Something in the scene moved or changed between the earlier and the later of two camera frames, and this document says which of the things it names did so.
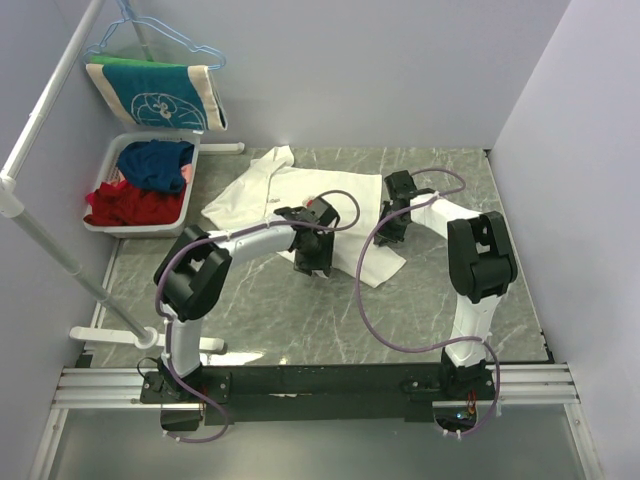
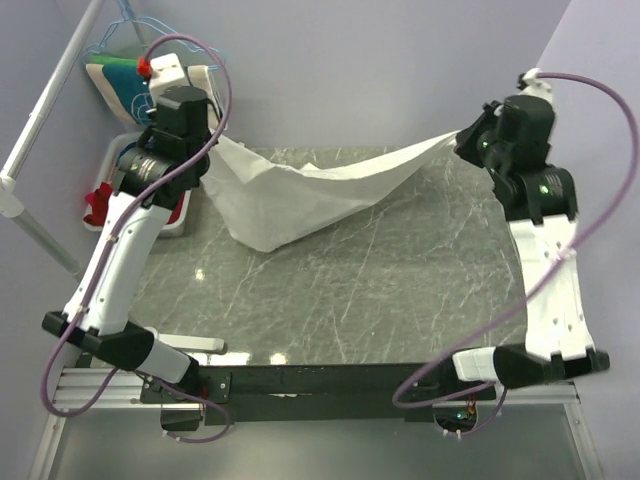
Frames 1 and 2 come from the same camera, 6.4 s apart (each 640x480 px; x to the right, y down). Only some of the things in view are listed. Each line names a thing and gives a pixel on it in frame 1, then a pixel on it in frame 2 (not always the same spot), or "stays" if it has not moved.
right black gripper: x=389 y=236 → x=465 y=142
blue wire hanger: x=128 y=18 stays
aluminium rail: x=121 y=389 stays
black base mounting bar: x=282 y=394 stays
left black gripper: x=323 y=262 → x=208 y=137
